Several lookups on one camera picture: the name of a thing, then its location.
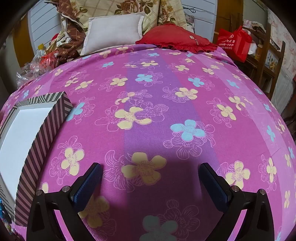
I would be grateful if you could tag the white pillow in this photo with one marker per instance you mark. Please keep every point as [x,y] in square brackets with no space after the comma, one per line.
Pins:
[113,32]

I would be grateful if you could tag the pale floral curtain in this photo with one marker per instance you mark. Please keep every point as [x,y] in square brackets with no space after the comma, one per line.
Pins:
[288,69]

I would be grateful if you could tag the red bag with white print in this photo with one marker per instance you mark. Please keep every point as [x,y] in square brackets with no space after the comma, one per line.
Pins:
[233,44]

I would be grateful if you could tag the beige floral quilt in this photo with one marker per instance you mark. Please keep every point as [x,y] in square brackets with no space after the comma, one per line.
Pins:
[104,7]

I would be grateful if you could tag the pile of clear plastic bags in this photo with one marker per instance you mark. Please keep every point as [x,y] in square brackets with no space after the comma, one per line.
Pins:
[34,67]

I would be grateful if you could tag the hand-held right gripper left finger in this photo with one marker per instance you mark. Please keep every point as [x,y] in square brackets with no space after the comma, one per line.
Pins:
[89,183]

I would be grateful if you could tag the striped cardboard box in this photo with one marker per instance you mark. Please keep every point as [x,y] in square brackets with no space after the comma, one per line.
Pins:
[13,139]

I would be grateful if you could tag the red frilled pillow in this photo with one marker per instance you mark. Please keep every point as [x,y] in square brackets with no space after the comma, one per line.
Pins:
[175,37]

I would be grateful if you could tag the pink floral bed sheet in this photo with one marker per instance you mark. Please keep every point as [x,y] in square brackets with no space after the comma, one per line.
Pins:
[150,104]

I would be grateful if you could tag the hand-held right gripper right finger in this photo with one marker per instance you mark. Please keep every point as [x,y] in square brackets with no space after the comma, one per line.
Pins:
[212,185]

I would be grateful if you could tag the brown patterned cloth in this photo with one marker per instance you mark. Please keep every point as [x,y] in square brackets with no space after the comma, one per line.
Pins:
[71,32]

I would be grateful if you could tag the wooden chair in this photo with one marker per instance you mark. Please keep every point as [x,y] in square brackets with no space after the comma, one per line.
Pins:
[263,67]

